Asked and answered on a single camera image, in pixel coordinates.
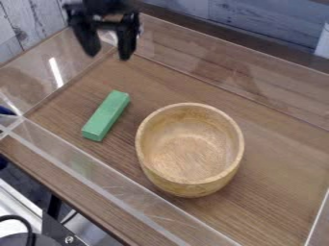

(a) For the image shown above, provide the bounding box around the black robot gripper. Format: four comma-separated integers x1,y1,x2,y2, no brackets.
61,0,140,61

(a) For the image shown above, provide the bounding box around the green rectangular block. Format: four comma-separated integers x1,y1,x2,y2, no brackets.
82,90,130,141

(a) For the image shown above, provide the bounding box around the brown wooden bowl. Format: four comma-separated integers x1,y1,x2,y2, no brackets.
135,103,246,198

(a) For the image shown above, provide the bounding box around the blue object at left edge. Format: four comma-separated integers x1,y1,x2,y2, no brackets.
0,106,16,115

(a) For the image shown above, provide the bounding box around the clear acrylic tray wall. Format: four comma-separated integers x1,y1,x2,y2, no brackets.
0,16,329,246

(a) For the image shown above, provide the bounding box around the black metal bracket with screw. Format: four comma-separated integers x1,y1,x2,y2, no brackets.
41,212,87,246

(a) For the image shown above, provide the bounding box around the black cable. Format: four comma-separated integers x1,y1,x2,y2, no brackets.
0,214,37,246

